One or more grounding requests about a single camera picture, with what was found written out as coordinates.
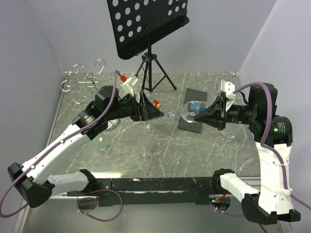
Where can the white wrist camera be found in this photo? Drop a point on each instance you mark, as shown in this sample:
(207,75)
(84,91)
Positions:
(227,88)
(129,84)

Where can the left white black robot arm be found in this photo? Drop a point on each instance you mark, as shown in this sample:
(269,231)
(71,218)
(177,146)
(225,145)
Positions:
(34,179)

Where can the colourful lego toy car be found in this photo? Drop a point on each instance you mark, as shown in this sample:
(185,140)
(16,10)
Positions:
(156,103)

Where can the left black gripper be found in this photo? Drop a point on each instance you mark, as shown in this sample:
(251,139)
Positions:
(146,111)

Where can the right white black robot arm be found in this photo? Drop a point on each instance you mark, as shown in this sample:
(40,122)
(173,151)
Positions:
(273,136)

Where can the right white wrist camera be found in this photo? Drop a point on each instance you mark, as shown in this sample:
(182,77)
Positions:
(227,88)

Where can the chrome wine glass rack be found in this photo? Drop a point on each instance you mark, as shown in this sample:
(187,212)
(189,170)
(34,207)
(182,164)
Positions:
(90,86)

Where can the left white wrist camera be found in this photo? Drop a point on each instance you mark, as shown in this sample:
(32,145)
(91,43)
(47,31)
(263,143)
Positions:
(129,84)

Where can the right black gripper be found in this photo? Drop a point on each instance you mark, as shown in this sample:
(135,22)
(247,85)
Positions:
(211,117)

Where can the black perforated music stand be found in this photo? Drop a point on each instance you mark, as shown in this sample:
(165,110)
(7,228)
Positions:
(138,24)

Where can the grey lego baseplate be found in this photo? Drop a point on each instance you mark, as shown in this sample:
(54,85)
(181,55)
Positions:
(196,95)

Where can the blue lego brick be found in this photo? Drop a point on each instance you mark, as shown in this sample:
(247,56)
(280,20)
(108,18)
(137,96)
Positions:
(198,108)

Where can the clear flute front centre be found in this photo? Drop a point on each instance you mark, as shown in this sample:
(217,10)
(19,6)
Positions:
(144,140)

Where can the clear wine glass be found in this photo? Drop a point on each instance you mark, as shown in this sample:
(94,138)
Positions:
(226,136)
(184,112)

